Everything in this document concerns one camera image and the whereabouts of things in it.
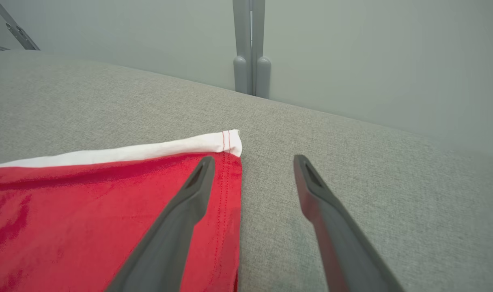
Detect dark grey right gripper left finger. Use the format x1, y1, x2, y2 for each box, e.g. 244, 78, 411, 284
105, 156, 215, 292

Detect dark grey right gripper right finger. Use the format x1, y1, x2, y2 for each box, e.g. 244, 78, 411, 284
293, 154, 405, 292

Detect red white-striped basketball shorts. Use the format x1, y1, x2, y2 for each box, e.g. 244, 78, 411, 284
0, 129, 243, 292

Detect grey stand with twin feet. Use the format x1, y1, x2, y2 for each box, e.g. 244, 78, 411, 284
233, 0, 271, 99

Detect grey stand with bolted bracket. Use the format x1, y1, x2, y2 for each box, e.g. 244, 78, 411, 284
0, 0, 40, 54

